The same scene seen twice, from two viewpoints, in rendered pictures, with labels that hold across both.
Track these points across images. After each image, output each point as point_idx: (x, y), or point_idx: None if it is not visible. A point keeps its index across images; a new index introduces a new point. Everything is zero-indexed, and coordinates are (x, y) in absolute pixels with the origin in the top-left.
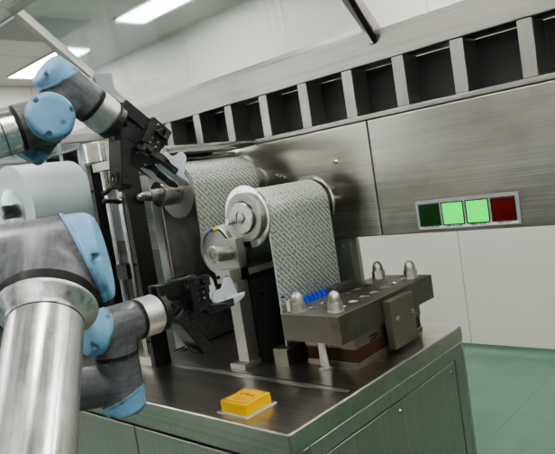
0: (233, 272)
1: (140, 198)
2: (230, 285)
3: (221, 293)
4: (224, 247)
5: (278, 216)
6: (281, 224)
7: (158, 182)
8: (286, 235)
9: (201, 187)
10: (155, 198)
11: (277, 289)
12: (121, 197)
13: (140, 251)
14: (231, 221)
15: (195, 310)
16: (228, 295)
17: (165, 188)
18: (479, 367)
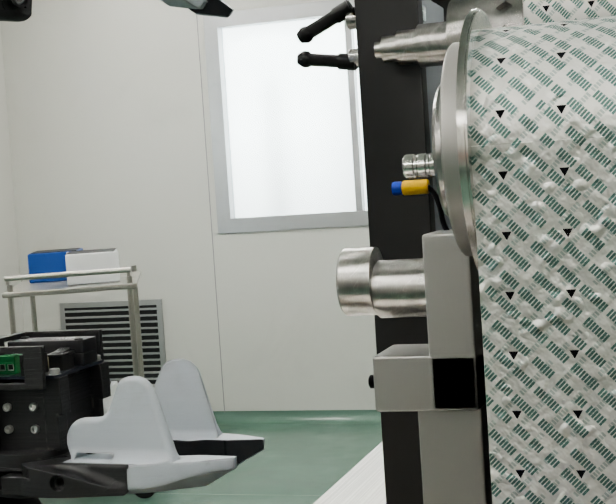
0: (394, 369)
1: (378, 54)
2: (140, 412)
3: (100, 432)
4: (399, 261)
5: (551, 162)
6: (564, 203)
7: (451, 0)
8: (594, 260)
9: (558, 20)
10: (427, 56)
11: (493, 499)
12: (355, 50)
13: (383, 228)
14: (419, 159)
15: None
16: (128, 451)
17: (452, 22)
18: None
